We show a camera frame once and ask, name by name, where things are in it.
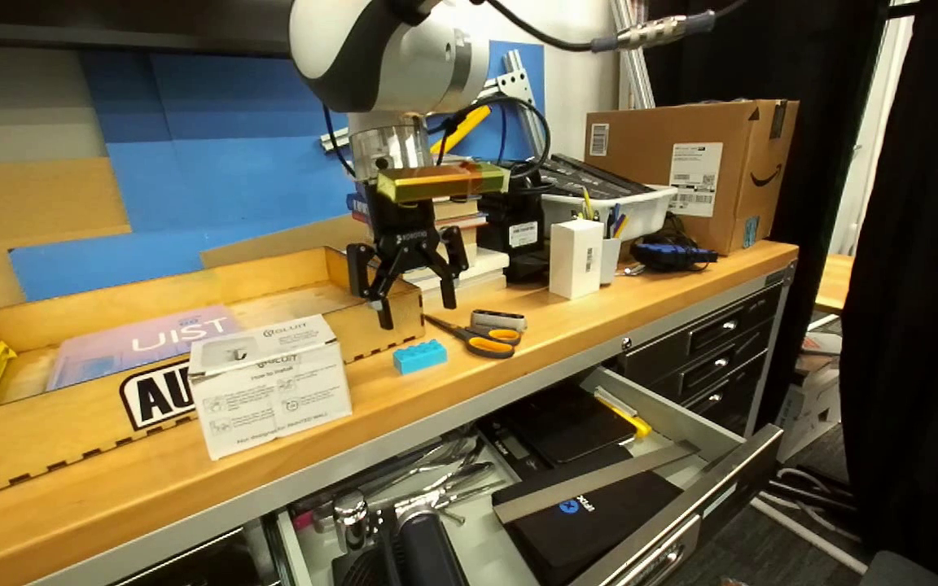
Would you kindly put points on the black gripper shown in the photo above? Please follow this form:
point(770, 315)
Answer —
point(405, 228)

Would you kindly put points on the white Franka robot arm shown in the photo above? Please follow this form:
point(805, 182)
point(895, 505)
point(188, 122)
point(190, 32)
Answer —
point(405, 54)

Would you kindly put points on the black drawer cabinet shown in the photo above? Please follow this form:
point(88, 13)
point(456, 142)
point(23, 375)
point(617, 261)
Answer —
point(707, 353)

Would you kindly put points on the grey metal open drawer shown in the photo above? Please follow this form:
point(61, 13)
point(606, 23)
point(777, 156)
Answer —
point(731, 478)

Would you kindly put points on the layered wooden block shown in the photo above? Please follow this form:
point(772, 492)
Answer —
point(480, 265)

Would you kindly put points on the small blue block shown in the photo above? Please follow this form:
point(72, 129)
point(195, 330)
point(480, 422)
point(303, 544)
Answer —
point(422, 357)

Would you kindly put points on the black box with white label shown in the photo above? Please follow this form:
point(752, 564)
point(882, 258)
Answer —
point(521, 233)

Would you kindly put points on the small white box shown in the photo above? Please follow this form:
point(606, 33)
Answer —
point(576, 261)

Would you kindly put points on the white printed paper card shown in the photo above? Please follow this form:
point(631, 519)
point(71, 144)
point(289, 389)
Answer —
point(269, 389)

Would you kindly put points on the plain black flat box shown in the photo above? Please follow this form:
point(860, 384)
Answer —
point(563, 428)

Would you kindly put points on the metal pliers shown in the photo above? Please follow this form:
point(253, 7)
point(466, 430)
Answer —
point(437, 488)

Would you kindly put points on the white plastic bin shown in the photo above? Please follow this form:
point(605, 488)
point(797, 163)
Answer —
point(627, 205)

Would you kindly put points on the blue foam panel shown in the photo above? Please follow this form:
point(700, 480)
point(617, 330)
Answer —
point(221, 152)

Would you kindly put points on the small metal cylinder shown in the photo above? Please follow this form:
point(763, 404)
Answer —
point(352, 519)

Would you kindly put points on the small yellow item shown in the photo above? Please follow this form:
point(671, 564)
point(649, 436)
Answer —
point(627, 418)

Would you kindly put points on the blue and black round gadget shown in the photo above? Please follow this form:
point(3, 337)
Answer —
point(671, 256)

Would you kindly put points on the black cylinder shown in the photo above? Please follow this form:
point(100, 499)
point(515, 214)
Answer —
point(424, 552)

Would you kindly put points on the grey metal bar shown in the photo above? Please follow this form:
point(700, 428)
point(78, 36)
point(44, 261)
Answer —
point(601, 483)

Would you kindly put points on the purple UIST booklet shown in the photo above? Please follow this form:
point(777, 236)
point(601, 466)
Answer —
point(138, 345)

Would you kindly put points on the black box with blue logo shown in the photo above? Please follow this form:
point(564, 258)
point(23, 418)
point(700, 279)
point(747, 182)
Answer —
point(601, 536)

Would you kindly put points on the brown cardboard shipping box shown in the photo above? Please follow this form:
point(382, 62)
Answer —
point(731, 163)

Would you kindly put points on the large wooden tray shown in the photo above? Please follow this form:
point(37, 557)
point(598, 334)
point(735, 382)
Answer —
point(57, 434)

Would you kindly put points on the black curtain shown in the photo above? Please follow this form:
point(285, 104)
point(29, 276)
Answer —
point(928, 272)

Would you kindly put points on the yellow-green wrist camera box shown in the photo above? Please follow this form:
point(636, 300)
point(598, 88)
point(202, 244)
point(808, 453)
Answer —
point(442, 182)

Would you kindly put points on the white perforated bracket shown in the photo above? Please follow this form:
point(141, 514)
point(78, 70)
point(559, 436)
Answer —
point(510, 83)

